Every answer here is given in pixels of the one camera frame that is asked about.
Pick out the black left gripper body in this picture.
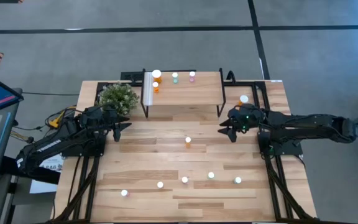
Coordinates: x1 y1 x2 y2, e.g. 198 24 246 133
104 107 120 131

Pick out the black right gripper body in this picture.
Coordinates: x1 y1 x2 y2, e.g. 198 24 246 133
230 105 254 133

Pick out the green potted plant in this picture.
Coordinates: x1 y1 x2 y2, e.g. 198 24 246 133
97 82 140 116

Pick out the black power strip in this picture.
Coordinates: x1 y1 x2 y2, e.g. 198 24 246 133
120 69 197 82

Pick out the black stand beam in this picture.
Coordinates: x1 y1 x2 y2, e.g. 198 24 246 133
0 155 61 185

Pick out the white paper sheet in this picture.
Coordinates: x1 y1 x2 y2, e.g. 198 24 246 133
29 151 65 194

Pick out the wooden shelf with black frame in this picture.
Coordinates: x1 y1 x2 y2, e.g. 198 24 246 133
140 67 227 119

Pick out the yellow plug cable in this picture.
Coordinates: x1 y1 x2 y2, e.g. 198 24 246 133
48 105 78 129

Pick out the thin black floor cable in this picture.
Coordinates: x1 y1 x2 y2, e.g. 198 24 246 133
22 91 80 96

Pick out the yellow cable bundle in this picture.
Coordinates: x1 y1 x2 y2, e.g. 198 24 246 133
10 129 31 144

